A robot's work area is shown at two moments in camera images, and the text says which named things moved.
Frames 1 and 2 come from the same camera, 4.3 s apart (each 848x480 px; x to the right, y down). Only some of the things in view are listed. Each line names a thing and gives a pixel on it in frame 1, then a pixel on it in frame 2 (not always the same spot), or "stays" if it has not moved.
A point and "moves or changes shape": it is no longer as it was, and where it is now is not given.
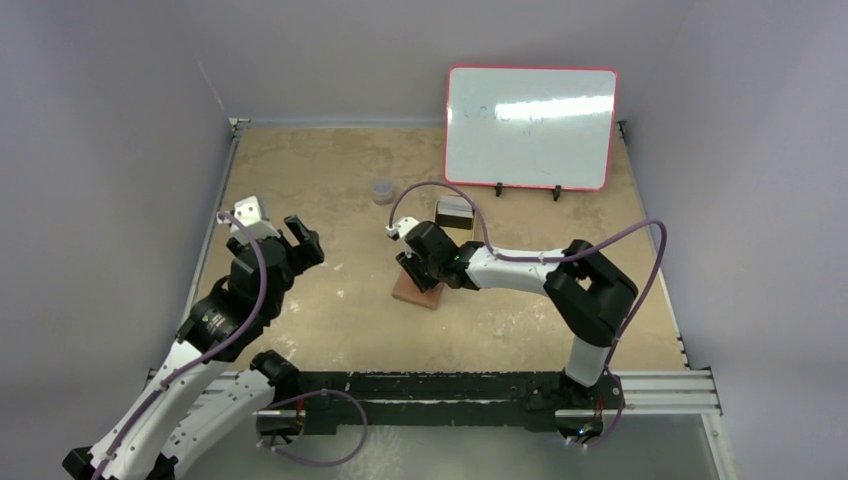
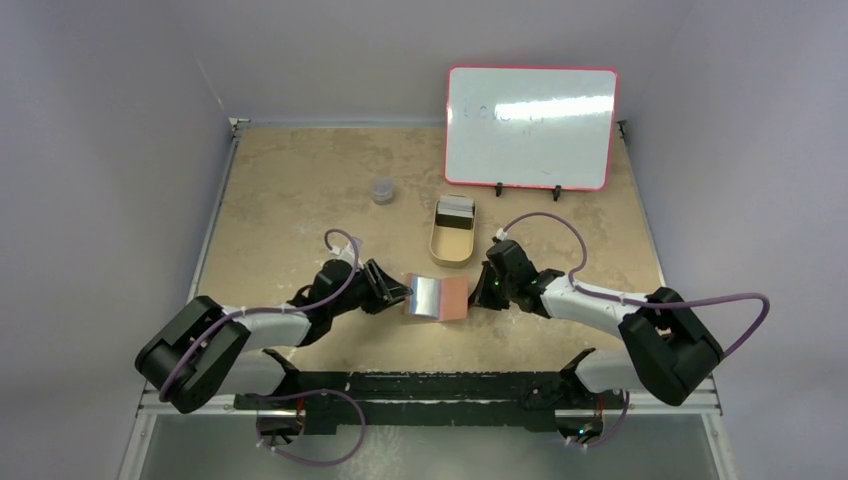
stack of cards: [454, 211] stays
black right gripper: [411, 266] -> [490, 288]
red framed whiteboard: [531, 126] stays
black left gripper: [306, 254] -> [389, 291]
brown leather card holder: [406, 290] moves or changes shape
